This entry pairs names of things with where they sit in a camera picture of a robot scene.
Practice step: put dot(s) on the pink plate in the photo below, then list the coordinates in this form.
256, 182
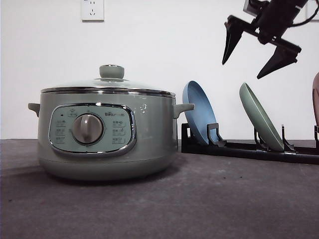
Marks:
315, 97

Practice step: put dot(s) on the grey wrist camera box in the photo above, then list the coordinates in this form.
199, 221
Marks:
251, 9

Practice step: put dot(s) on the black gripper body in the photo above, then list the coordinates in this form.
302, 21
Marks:
273, 21

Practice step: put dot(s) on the green electric steamer pot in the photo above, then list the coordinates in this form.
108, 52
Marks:
107, 135

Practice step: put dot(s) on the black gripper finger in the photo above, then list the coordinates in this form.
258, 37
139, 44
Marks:
285, 54
234, 29

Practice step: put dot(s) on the black camera cable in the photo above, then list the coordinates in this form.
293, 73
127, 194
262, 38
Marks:
307, 19

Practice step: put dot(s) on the white right wall socket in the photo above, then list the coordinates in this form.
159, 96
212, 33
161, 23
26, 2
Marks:
311, 6

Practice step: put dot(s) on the glass steamer lid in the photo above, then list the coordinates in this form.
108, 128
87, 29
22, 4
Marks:
111, 81

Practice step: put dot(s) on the white wall socket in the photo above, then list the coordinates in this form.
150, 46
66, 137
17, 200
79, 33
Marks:
311, 6
92, 11

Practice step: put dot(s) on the black plate rack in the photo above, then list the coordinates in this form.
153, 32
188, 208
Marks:
216, 146

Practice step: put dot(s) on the blue plate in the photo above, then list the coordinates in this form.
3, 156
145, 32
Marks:
203, 112

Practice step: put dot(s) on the green plate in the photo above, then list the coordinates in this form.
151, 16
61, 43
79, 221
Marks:
260, 119

